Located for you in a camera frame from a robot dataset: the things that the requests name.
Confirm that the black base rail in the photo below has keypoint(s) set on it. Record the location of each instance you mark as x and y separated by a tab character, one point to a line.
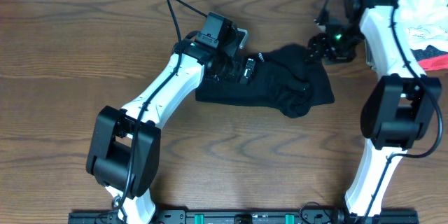
309	214

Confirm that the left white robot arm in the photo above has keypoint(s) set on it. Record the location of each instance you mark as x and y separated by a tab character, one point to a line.
124	151

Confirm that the grey red folded garment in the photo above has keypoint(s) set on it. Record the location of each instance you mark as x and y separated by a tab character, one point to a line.
431	59

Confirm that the white folded garment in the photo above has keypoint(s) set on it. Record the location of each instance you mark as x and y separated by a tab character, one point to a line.
425	23

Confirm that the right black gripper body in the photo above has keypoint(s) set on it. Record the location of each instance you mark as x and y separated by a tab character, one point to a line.
339	47

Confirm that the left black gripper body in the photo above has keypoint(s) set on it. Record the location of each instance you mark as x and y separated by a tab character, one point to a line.
231	70

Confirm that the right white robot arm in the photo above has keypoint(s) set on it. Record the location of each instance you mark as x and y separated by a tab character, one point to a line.
399	109

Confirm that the black polo shirt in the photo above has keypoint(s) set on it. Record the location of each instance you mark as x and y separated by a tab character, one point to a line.
288	79

